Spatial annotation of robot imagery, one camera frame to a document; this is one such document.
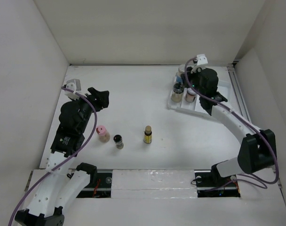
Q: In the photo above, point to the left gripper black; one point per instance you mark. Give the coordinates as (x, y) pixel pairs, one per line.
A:
(99, 99)

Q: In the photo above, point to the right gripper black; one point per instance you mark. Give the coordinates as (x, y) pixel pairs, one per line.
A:
(196, 72)

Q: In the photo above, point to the red label spice jar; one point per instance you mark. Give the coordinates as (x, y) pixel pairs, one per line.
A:
(190, 95)

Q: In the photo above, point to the blue label silver lid jar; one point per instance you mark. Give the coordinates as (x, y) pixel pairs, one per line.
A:
(180, 78)

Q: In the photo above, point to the black grinder top jar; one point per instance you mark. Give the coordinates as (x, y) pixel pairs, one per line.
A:
(177, 92)

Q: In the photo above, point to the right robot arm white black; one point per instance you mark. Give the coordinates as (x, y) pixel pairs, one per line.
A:
(257, 147)

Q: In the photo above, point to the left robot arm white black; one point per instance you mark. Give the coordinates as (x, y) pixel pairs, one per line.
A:
(46, 202)

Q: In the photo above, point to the pink lid spice bottle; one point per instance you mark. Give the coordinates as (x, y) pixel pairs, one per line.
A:
(103, 133)

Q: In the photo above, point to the small black lid bottle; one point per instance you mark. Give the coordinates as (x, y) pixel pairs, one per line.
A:
(118, 141)

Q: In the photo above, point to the yellow label cork bottle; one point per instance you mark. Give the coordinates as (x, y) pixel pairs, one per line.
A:
(147, 135)

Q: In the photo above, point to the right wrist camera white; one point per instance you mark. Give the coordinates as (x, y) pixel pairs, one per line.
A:
(198, 62)

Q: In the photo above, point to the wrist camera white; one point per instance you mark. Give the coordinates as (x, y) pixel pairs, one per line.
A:
(198, 62)
(73, 85)

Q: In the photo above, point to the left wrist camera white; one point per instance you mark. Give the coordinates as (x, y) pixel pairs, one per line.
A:
(73, 85)

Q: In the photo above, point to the black mounting rail base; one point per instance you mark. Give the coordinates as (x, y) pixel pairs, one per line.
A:
(155, 184)

